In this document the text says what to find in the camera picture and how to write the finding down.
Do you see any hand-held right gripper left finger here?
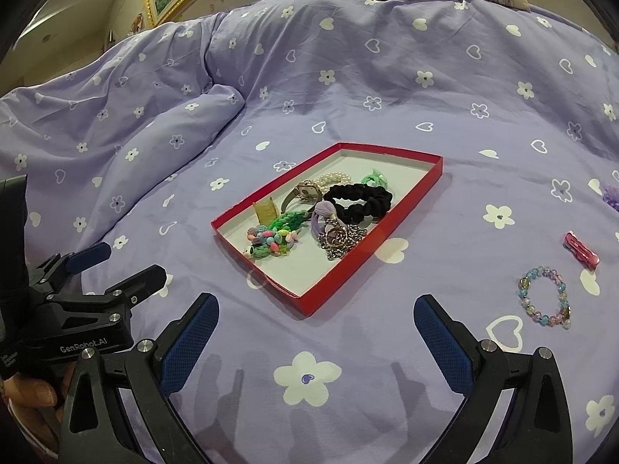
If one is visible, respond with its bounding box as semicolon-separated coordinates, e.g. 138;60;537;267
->
58;292;221;464

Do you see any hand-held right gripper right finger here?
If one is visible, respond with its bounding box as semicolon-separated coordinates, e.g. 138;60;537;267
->
413;294;574;464

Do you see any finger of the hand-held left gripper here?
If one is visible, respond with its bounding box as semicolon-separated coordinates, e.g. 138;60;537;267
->
41;265;168;321
30;243;113;295

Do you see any pastel colourful bead bracelet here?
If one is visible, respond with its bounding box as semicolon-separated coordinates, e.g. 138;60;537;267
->
246;229;301;255

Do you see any small yellow comb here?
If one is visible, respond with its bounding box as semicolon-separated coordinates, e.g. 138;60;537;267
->
253;196;281;227

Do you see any green braided hair tie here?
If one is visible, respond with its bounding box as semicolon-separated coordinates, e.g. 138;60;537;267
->
249;209;313;260

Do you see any black scrunchie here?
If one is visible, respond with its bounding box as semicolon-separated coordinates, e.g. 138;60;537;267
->
323;183;393;226

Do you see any gold wrist watch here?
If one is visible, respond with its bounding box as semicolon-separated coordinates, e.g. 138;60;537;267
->
282;180;324;213

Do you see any red shallow tray box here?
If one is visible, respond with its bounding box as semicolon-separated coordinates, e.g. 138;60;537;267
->
211;142;444;316

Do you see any person's left hand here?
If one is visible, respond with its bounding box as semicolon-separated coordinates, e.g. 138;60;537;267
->
0;365;75;445

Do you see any pink hair clip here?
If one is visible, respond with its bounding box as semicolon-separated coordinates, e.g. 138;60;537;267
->
563;232;602;268

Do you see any green hair clip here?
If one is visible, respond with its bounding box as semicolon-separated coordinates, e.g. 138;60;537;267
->
360;168;392;188

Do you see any purple flower-print duvet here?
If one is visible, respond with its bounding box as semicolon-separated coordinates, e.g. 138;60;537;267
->
0;0;619;464

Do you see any pastel crystal bead bracelet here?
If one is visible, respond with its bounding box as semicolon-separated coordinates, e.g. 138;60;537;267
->
519;266;572;330

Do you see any silver chain bracelet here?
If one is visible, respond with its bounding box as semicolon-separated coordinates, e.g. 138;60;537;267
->
318;222;371;261

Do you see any purple hair tie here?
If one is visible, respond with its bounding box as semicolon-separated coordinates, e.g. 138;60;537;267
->
311;202;347;243

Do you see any white pearl bracelet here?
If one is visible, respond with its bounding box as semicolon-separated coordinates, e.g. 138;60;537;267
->
316;170;352;189

